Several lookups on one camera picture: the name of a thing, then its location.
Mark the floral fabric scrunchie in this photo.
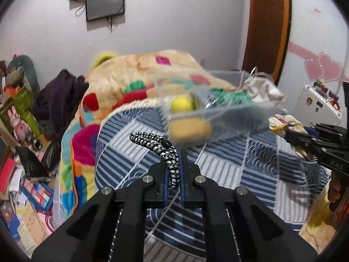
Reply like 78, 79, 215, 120
268, 114, 310, 159

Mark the green knitted sock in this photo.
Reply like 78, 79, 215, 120
210, 89, 252, 106

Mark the black white braided hair band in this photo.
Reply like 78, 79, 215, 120
129, 131, 180, 191

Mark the yellow felt doll ball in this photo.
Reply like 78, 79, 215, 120
170, 97, 195, 113

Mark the person's right hand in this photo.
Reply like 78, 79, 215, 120
328, 171, 341, 203

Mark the white suitcase with stickers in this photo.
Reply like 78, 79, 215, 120
292, 84, 342, 127

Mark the pink heart ornament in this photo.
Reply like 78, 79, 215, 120
305, 52, 343, 83

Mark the blue colourful block box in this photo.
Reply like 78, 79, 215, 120
20, 179, 54, 212

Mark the black plastic bag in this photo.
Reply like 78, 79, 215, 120
15, 141, 61, 183

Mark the red flat box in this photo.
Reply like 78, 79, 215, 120
0, 158, 15, 194

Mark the clear plastic storage box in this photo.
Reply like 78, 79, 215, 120
154, 68, 281, 147

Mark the pink rabbit figure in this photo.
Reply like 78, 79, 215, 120
8, 106, 31, 142

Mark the brown wooden door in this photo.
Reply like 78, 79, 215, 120
242, 0, 292, 84

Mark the tan round sponge cushion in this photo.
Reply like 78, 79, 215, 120
169, 118, 212, 144

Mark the dark purple garment pile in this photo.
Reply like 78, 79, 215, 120
31, 69, 89, 138

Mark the green cardboard box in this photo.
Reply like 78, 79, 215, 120
1, 88, 34, 133

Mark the colourful beige fleece blanket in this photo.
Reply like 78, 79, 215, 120
53, 50, 206, 227

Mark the yellow plush toy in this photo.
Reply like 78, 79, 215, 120
92, 52, 117, 70

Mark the grey green plush dinosaur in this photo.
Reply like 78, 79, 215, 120
5, 55, 40, 95

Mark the white drawstring pouch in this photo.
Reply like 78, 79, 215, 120
243, 66, 284, 111

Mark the wall mounted black monitor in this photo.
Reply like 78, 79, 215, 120
86, 0, 125, 22

